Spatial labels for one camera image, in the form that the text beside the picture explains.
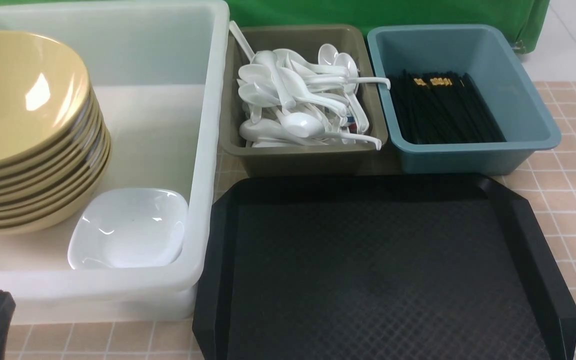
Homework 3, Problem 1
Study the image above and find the blue plastic chopstick bin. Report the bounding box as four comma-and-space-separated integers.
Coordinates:
366, 24, 562, 176

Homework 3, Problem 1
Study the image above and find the stack of yellow bowls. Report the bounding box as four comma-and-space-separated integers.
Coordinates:
0, 30, 112, 235

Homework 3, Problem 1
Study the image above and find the black serving tray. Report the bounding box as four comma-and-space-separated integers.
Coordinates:
192, 173, 576, 360

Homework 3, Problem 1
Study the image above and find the pile of white spoons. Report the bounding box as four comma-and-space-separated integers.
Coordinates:
229, 21, 391, 150

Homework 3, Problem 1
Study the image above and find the pile of black chopsticks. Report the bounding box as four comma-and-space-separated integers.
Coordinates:
388, 70, 506, 145

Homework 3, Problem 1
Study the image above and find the white dish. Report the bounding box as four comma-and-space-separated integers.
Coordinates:
67, 187, 189, 271

